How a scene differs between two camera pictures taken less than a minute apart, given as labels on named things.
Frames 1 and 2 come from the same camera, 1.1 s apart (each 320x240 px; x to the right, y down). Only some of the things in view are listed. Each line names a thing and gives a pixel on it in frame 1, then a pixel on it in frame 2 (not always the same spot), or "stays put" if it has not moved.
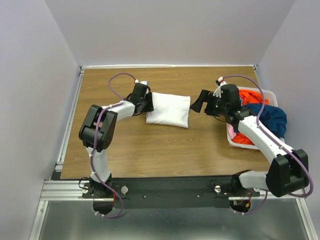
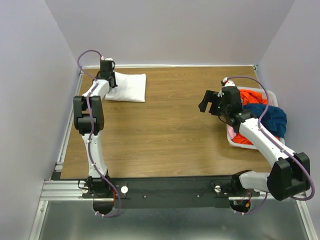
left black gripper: (150, 107) → (114, 83)
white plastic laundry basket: (273, 100) stays put
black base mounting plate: (188, 191) stays put
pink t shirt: (231, 132) stays put
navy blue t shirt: (274, 118) stays put
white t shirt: (169, 109) → (130, 88)
